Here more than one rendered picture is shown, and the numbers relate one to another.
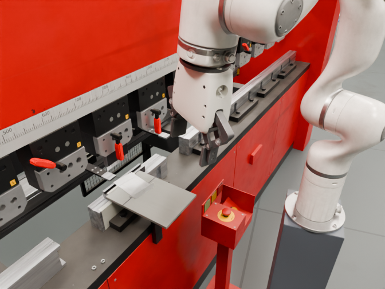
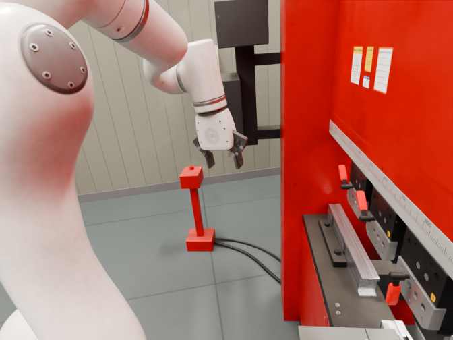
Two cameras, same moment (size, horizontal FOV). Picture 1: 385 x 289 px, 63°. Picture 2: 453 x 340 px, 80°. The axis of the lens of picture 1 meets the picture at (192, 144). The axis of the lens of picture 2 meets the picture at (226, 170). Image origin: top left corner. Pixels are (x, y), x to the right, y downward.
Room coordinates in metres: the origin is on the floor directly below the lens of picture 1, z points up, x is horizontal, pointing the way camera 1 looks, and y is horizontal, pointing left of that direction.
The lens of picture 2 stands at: (1.11, -0.29, 1.75)
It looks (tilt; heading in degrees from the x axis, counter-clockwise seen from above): 24 degrees down; 155
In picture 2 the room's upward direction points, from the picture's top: 5 degrees counter-clockwise
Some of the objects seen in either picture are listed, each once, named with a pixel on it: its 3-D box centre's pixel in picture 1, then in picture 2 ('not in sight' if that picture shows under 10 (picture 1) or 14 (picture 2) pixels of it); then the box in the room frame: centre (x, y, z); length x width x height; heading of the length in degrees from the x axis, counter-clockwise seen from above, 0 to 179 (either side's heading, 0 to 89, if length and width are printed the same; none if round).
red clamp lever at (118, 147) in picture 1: (117, 146); (396, 289); (0.85, 0.24, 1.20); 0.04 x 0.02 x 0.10; 58
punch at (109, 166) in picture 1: (115, 152); (430, 328); (0.92, 0.27, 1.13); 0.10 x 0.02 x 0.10; 148
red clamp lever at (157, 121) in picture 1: (156, 121); not in sight; (1.02, 0.13, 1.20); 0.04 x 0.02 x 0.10; 58
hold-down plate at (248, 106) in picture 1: (244, 109); not in sight; (1.74, -0.32, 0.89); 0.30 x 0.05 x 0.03; 148
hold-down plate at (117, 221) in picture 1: (141, 202); not in sight; (0.92, 0.20, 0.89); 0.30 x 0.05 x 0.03; 148
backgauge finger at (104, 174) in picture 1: (88, 165); not in sight; (1.00, 0.41, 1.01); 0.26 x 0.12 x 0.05; 58
